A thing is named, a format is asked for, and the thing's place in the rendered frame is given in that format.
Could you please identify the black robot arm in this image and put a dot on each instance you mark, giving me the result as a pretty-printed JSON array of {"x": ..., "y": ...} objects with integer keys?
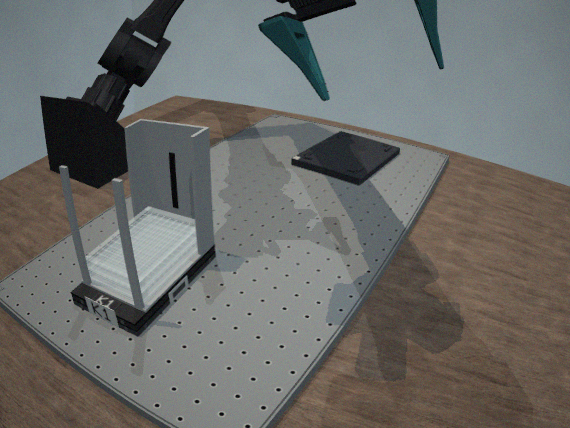
[{"x": 135, "y": 63}]

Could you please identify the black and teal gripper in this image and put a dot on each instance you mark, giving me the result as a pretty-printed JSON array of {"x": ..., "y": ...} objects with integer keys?
[{"x": 286, "y": 28}]

